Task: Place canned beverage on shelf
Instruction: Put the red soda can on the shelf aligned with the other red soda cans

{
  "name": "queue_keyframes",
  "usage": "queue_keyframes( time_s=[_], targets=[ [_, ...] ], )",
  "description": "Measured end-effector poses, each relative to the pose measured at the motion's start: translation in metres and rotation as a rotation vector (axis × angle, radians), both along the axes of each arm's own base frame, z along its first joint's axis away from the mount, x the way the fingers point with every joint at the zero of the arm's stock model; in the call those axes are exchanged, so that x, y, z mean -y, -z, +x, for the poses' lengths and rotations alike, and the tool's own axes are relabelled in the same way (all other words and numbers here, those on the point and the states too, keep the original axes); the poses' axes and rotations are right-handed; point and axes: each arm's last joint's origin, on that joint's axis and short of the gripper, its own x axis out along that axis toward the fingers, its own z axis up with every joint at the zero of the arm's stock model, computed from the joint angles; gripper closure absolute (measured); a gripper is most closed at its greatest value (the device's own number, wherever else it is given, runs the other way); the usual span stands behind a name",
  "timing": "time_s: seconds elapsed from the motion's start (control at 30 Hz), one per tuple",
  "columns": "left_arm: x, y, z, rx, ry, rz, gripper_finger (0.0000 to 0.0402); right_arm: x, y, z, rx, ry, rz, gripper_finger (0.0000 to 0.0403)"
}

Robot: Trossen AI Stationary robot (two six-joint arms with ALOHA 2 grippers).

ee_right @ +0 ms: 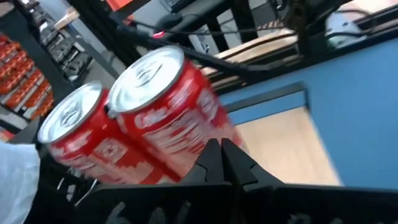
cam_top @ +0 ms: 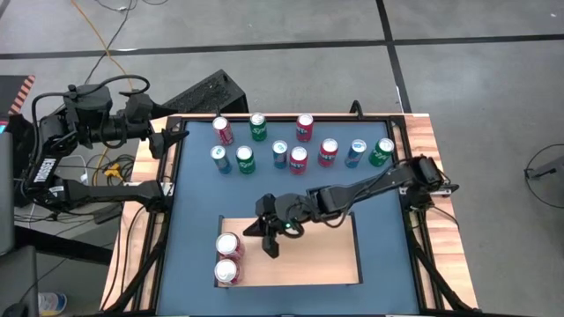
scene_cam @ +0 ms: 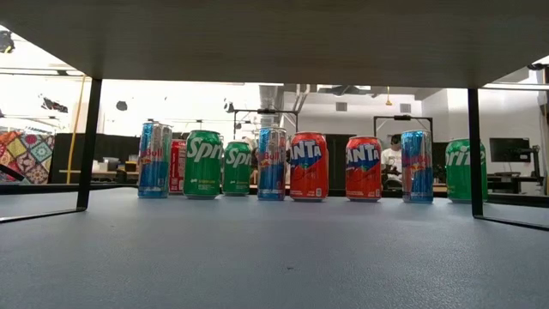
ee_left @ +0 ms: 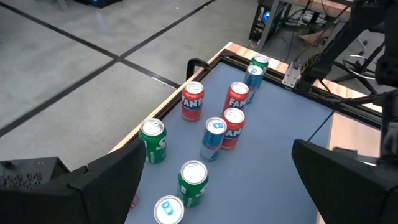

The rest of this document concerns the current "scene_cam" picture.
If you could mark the blue silver Red Bull can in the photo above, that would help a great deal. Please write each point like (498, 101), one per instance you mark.
(271, 176)
(417, 180)
(154, 171)

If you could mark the orange Fanta can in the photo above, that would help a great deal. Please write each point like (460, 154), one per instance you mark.
(363, 180)
(309, 176)

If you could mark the red Coca-Cola can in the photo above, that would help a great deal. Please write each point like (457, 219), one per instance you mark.
(177, 167)

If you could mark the green Sprite can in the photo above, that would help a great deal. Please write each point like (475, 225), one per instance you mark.
(237, 171)
(202, 171)
(456, 171)

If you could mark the black door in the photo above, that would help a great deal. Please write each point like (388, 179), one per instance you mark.
(337, 163)

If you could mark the grey air vent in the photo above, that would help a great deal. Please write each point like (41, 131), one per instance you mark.
(341, 106)
(405, 107)

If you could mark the blue table mat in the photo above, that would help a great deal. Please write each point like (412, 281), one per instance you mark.
(274, 257)

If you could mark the wooden board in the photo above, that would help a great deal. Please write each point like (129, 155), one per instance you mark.
(274, 43)

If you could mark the person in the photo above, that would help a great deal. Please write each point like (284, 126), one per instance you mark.
(392, 159)

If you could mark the yellow hanging fixture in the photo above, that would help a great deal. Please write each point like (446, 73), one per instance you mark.
(388, 101)

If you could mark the black computer monitor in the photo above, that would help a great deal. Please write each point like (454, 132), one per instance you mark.
(509, 149)

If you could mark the colourful patchwork quilt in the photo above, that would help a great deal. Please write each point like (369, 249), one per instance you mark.
(38, 148)

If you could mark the dark office desk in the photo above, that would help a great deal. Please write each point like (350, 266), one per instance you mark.
(514, 180)

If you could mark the black camera gantry frame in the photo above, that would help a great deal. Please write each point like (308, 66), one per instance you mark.
(266, 111)
(403, 117)

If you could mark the silver ventilation duct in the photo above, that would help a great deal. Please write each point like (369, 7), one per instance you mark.
(270, 98)

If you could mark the black partition wall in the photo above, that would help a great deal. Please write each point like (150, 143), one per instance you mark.
(111, 146)

